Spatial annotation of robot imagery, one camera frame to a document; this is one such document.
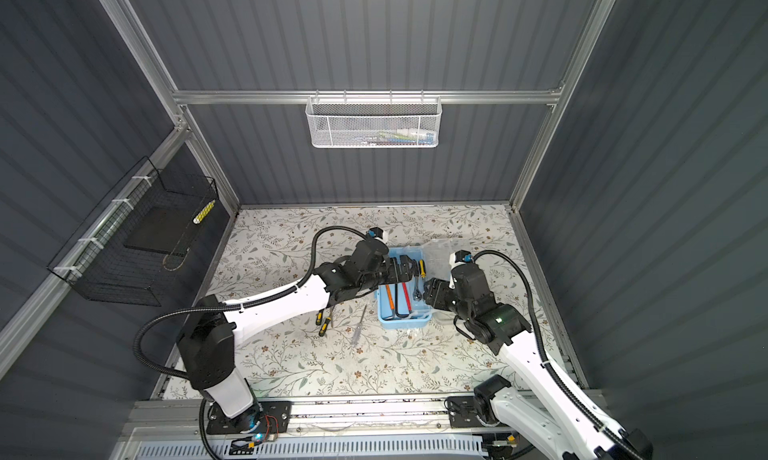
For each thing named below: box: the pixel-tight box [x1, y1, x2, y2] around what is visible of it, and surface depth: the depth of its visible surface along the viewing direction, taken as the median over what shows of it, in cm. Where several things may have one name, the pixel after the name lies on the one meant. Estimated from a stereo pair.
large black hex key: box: [394, 283, 410, 318], surface depth 95 cm
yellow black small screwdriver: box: [315, 309, 332, 337], surface depth 91 cm
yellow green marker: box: [192, 199, 216, 224], surface depth 83 cm
